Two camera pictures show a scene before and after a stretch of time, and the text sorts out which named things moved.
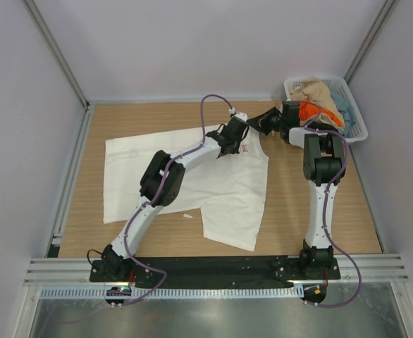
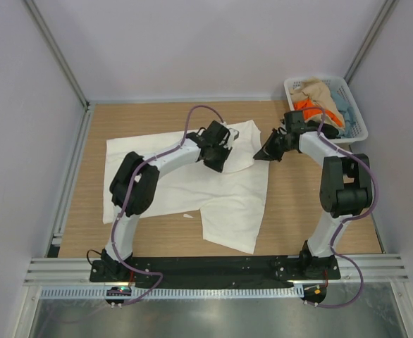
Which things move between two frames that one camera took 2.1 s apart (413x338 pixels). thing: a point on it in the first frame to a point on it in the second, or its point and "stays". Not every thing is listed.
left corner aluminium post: (57, 53) stays
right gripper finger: (267, 129) to (273, 149)
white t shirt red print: (228, 191) stays
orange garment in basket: (309, 110) stays
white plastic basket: (359, 131) stays
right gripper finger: (266, 118) to (275, 138)
